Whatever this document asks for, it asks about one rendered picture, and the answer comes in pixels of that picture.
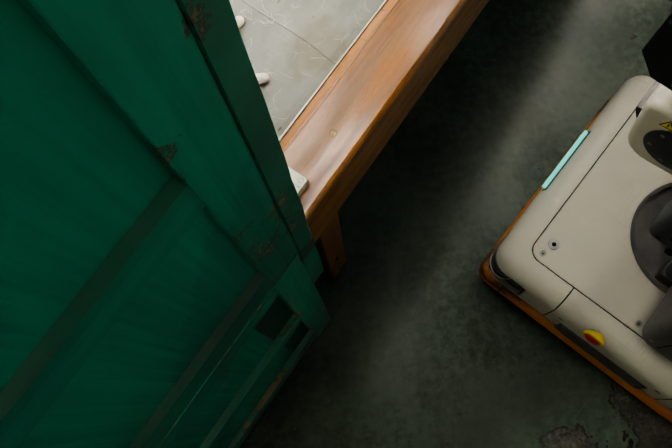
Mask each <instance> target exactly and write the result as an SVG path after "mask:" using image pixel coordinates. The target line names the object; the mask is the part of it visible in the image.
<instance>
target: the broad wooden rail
mask: <svg viewBox="0 0 672 448"><path fill-rule="evenodd" d="M488 2H489V0H388V1H387V2H386V3H385V5H384V6H383V7H382V9H381V10H380V11H379V12H378V14H377V15H376V16H375V18H374V19H373V20H372V22H371V23H370V24H369V26H368V27H367V28H366V29H365V31H364V32H363V33H362V35H361V36H360V37H359V39H358V40H357V41H356V43H355V44H354V45H353V47H352V48H351V49H350V50H349V52H348V53H347V54H346V56H345V57H344V58H343V60H342V61H341V62H340V64H339V65H338V66H337V68H336V69H335V70H334V71H333V73H332V74H331V75H330V77H329V78H328V79H327V81H326V82H325V83H324V85H323V86H322V87H321V88H320V90H319V91H318V92H317V94H316V95H315V96H314V98H313V99H312V100H311V102H310V103H309V104H308V106H307V107H306V108H305V109H304V111H303V112H302V113H301V115H300V116H299V117H298V119H297V120H296V121H295V123H294V124H293V125H292V126H291V128H290V129H289V130H288V132H287V133H286V134H285V136H284V137H283V138H282V140H281V141H280V144H281V147H282V150H283V153H284V156H285V158H286V162H287V165H288V166H289V167H290V168H292V169H293V170H295V171H296V172H298V173H300V174H301V175H303V176H304V177H306V178H307V179H308V180H309V184H308V186H307V187H306V188H305V190H304V191H303V192H302V194H301V195H300V197H299V198H300V201H301V204H302V207H303V210H304V214H305V217H306V221H307V225H308V226H309V228H310V231H311V234H312V236H313V238H314V241H315V243H316V241H317V240H318V239H319V237H320V236H321V234H322V233H323V232H324V230H325V229H326V227H327V226H328V225H329V223H330V222H331V220H332V219H333V218H334V216H335V215H336V213H337V212H338V211H339V209H340V208H341V207H342V205H343V204H344V202H345V201H346V200H347V198H348V197H349V195H350V194H351V193H352V191H353V190H354V188H355V187H356V186H357V184H358V183H359V181H360V180H361V179H362V177H363V176H364V174H365V173H366V172H367V170H368V169H369V167H370V166H371V165H372V163H373V162H374V161H375V159H376V158H377V156H378V155H379V154H380V152H381V151H382V149H383V148H384V147H385V145H386V144H387V142H388V141H389V140H390V138H391V137H392V135H393V134H394V133H395V131H396V130H397V128H398V127H399V126H400V124H401V123H402V121H403V120H404V119H405V117H406V116H407V115H408V113H409V112H410V110H411V109H412V108H413V106H414V105H415V103H416V102H417V101H418V99H419V98H420V96H421V95H422V94H423V92H424V91H425V89H426V88H427V86H428V84H429V83H430V82H431V81H432V79H433V78H434V77H435V75H436V74H437V73H438V71H439V70H440V69H441V67H442V66H443V64H444V63H445V62H446V60H447V59H448V57H449V56H450V55H451V53H452V52H453V50H454V49H455V48H456V46H457V45H458V43H459V42H460V41H461V39H462V38H463V36H464V35H465V34H466V32H467V31H468V29H469V28H470V27H471V25H472V24H473V22H474V21H475V20H476V18H477V17H478V15H479V14H480V13H481V11H482V10H483V9H484V7H485V6H486V4H487V3H488Z"/></svg>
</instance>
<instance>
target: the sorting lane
mask: <svg viewBox="0 0 672 448"><path fill-rule="evenodd" d="M387 1H388V0H230V3H231V6H232V9H233V12H234V15H235V17H236V16H242V17H243V18H244V24H243V25H242V26H241V27H240V28H239V30H240V34H241V37H242V40H243V42H244V45H245V47H246V50H247V53H248V55H249V58H250V61H251V63H252V66H253V69H254V71H255V74H258V73H267V74H268V75H269V77H270V78H269V81H268V82H266V83H262V84H259V85H260V88H261V90H262V93H263V96H264V99H265V101H266V104H267V107H268V110H269V113H270V116H271V119H272V121H273V124H274V127H275V130H276V133H277V136H278V138H279V141H281V140H282V138H283V137H284V136H285V134H286V133H287V132H288V130H289V129H290V128H291V126H292V125H293V124H294V123H295V121H296V120H297V119H298V117H299V116H300V115H301V113H302V112H303V111H304V109H305V108H306V107H307V106H308V104H309V103H310V102H311V100H312V99H313V98H314V96H315V95H316V94H317V92H318V91H319V90H320V88H321V87H322V86H323V85H324V83H325V82H326V81H327V79H328V78H329V77H330V75H331V74H332V73H333V71H334V70H335V69H336V68H337V66H338V65H339V64H340V62H341V61H342V60H343V58H344V57H345V56H346V54H347V53H348V52H349V50H350V49H351V48H352V47H353V45H354V44H355V43H356V41H357V40H358V39H359V37H360V36H361V35H362V33H363V32H364V31H365V29H366V28H367V27H368V26H369V24H370V23H371V22H372V20H373V19H374V18H375V16H376V15H377V14H378V12H379V11H380V10H381V9H382V7H383V6H384V5H385V3H386V2H387Z"/></svg>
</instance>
